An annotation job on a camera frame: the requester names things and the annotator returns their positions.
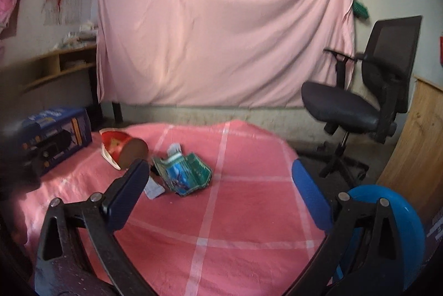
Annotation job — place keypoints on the wooden cabinet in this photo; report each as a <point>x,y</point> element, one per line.
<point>414,169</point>

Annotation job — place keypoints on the wooden wall shelf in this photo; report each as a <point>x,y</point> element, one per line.
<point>56,64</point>

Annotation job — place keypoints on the green snack wrapper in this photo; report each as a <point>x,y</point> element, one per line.
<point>182,173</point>

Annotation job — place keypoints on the blue plastic bucket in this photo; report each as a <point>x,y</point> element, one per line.
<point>405,230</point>

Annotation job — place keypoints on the stack of papers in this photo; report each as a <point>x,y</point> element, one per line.
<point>86,35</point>

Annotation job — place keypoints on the green hanging brush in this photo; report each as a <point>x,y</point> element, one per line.
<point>360,11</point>

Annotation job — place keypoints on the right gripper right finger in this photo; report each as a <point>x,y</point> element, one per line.
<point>317,276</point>

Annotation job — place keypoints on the pink hanging sheet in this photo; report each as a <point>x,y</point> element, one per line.
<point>218,53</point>

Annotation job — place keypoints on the blue cardboard box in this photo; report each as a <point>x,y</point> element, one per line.
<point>47,122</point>

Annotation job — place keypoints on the red paper cup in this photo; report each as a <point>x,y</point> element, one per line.
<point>120,149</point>

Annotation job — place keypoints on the black office chair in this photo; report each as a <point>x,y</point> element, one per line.
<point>371,90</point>

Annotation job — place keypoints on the pink checked tablecloth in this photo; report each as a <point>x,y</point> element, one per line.
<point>247,233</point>

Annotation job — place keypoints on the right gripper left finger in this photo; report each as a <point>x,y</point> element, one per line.
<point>62,265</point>

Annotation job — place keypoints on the white wrapper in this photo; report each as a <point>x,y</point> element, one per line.
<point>153,190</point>

